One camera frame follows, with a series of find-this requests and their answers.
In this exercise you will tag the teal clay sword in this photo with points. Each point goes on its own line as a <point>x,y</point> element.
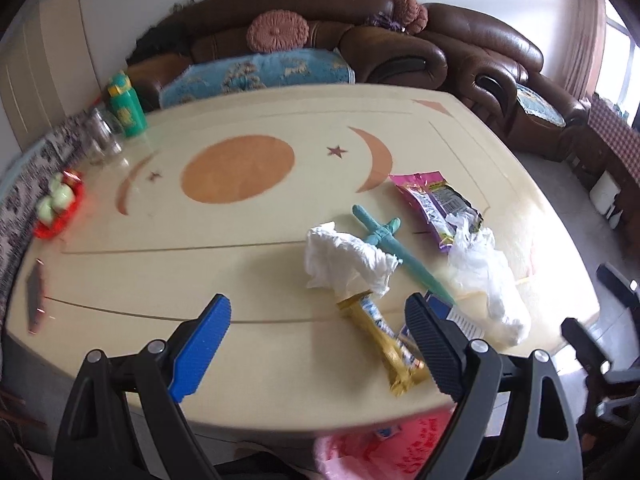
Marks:
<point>400,252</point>

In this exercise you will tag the blue patterned seat blanket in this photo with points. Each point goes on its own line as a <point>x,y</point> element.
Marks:
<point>260,72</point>

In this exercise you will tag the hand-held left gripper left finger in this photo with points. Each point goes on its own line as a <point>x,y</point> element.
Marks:
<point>200,345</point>

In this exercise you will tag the cream panelled door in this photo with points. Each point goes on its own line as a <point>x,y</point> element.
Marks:
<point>45,70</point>

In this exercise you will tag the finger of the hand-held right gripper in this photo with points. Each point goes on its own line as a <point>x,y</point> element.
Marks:
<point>617,280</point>
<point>582,342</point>

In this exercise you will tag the red plastic tray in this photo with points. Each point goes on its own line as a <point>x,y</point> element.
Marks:
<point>50,227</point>

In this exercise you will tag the blue round seat mat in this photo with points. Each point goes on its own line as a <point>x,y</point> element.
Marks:
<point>540,105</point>

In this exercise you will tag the clear glass jar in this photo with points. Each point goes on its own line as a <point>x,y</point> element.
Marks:
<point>102,137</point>

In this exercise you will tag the pink curtain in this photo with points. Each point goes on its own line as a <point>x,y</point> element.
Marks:
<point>582,35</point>

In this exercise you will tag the green drinking bottle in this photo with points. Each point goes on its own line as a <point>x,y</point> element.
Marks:
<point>127,110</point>

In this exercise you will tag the brown leather sofa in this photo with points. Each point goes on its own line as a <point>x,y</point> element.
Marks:
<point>390,55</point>

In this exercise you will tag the white tissue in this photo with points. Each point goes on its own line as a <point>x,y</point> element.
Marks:
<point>345,260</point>

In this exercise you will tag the black and white patterned cloth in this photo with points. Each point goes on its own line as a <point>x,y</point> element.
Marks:
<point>30,180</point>

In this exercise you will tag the purple snack packet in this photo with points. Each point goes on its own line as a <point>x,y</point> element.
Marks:
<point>430,200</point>

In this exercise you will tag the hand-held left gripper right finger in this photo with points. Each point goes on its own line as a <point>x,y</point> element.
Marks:
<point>432,347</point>

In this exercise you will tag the clear plastic bag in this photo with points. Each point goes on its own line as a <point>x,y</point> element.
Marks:
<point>487,280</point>

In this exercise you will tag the purple fabric bundle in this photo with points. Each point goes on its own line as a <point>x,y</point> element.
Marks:
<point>385,20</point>

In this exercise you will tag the white appliance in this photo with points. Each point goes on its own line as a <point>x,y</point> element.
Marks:
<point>605,192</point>

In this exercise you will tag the brown leather armchair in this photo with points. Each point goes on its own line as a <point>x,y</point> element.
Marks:
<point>490,50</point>

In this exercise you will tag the red checkered cloth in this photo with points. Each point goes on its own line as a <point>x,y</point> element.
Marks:
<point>617,135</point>

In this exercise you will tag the pink plastic bag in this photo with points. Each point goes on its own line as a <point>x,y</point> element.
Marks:
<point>380,447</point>

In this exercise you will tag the dark smartphone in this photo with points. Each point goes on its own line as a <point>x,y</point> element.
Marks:
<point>35,300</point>

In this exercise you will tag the gold snack wrapper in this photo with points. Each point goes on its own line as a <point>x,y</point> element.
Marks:
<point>385,345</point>

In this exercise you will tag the round pink knitted cushion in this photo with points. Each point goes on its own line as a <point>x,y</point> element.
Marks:
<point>277,30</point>
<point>407,10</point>

